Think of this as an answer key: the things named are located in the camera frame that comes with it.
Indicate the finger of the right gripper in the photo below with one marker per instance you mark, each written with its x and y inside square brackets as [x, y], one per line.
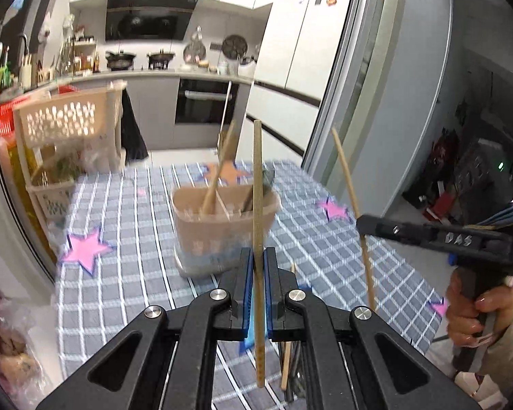
[377, 227]

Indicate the black built-in oven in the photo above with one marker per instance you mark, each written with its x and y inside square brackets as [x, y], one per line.
[205, 102]

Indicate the beige plastic utensil holder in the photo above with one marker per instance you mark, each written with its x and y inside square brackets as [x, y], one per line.
[210, 244]

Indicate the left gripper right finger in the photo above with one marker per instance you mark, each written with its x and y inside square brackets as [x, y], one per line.
[351, 359]

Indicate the wooden chopstick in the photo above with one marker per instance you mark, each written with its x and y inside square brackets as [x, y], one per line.
[354, 203]
[259, 312]

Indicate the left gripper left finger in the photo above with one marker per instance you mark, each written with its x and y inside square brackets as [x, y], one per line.
[164, 359]

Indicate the red plastic basket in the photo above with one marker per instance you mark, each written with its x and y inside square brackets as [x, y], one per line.
[6, 115]

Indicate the black range hood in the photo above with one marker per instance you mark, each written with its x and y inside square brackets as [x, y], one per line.
[152, 20]

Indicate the bag of nuts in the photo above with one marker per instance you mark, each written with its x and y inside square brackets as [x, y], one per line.
[17, 361]

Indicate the operator right hand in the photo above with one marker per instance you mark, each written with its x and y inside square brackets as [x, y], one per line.
[462, 313]

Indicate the beige perforated storage rack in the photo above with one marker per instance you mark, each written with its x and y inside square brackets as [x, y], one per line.
[62, 136]

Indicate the black pot on stove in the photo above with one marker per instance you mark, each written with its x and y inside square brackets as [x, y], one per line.
[159, 60]

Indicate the black wok on stove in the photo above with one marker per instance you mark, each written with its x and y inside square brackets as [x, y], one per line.
[119, 61]

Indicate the white refrigerator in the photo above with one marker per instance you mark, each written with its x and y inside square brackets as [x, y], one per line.
[302, 43]

